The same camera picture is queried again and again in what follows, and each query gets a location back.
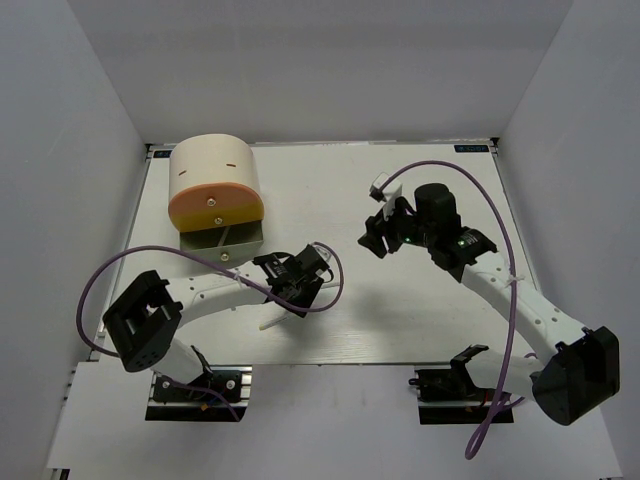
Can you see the white pen pale yellow cap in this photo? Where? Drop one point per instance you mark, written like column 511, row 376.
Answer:
column 224, row 236

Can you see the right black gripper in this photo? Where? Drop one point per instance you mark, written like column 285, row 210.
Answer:
column 378, row 224

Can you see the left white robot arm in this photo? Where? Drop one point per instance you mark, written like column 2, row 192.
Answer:
column 143, row 321

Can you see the cream round drawer organizer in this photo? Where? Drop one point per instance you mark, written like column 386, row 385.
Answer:
column 212, row 158

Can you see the yellow organizer drawer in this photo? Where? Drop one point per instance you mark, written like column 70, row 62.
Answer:
column 211, row 217

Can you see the blue logo sticker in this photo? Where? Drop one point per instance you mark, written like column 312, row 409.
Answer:
column 471, row 148
column 162, row 153

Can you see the grey-green organizer bottom drawer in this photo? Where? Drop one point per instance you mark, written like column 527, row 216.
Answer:
column 231, row 245

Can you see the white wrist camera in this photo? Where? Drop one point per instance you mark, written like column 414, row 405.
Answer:
column 322, row 251
column 386, row 191

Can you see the blue logo sticker left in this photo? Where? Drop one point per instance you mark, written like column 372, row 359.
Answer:
column 162, row 153

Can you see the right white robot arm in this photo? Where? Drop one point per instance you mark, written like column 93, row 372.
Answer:
column 573, row 369

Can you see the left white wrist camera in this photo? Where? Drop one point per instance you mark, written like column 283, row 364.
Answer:
column 322, row 251

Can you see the blue logo sticker right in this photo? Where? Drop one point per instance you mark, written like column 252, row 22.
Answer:
column 471, row 148

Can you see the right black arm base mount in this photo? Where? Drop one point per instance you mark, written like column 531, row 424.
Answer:
column 446, row 395

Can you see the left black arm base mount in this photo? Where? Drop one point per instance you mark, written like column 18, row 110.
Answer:
column 220, row 396

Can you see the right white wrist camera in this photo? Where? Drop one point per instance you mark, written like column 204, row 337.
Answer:
column 386, row 191

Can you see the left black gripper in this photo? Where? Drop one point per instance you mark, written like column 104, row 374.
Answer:
column 311, row 290

